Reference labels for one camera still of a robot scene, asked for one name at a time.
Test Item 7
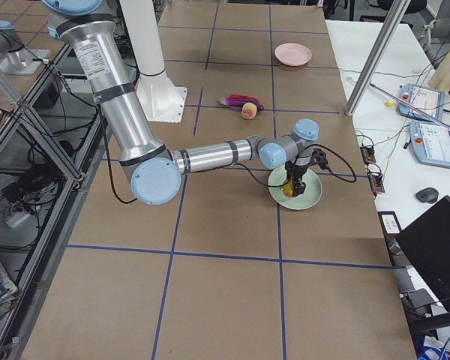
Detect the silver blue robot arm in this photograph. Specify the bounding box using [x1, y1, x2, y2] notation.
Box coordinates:
[45, 1, 319, 205]

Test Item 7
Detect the pink plate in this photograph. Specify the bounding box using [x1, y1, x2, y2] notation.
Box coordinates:
[274, 43, 312, 67]

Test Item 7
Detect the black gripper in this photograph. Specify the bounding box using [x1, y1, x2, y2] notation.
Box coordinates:
[285, 160, 308, 196]

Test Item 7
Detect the light green plate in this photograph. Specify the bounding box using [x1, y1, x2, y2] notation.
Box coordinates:
[268, 165, 323, 211]

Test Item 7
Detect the lower teach pendant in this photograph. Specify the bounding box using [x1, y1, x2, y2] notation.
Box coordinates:
[409, 119, 450, 168]

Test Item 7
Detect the grey computer mouse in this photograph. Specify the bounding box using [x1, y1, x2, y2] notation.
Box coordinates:
[415, 187, 439, 204]

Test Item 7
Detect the white pedestal column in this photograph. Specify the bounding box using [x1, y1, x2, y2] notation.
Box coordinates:
[120, 0, 188, 123]

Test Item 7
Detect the aluminium frame post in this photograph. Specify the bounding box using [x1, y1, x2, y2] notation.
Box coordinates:
[345, 0, 410, 116]

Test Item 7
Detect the black laptop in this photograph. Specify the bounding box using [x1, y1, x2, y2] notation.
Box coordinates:
[395, 194, 450, 312]

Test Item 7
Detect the purple eggplant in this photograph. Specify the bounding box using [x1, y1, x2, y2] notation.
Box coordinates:
[219, 97, 265, 111]

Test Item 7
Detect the white power strip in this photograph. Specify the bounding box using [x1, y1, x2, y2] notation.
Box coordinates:
[4, 209, 33, 229]

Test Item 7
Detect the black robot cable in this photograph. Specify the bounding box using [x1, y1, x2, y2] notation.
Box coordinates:
[103, 142, 358, 206]

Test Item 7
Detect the pale green peach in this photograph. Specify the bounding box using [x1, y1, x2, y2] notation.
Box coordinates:
[241, 102, 258, 120]

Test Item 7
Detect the red yellow apple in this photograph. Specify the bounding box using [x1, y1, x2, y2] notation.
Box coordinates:
[280, 182, 295, 198]

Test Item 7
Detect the orange circuit board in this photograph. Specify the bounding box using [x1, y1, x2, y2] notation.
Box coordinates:
[360, 145, 376, 164]
[367, 172, 385, 197]

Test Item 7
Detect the orange circuit board upper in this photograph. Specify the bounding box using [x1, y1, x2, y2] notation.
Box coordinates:
[360, 145, 376, 164]

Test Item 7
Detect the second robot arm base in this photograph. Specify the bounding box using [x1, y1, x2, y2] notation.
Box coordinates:
[0, 20, 51, 75]

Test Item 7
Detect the red chili pepper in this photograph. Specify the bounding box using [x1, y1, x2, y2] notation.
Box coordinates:
[229, 94, 259, 102]

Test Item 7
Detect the upper teach pendant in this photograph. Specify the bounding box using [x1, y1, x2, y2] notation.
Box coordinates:
[397, 83, 446, 121]

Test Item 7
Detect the teach pendant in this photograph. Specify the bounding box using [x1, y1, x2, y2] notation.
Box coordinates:
[409, 119, 450, 168]
[397, 83, 446, 121]

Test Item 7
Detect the orange circuit board lower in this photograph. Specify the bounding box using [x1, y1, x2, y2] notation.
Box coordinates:
[367, 172, 385, 197]

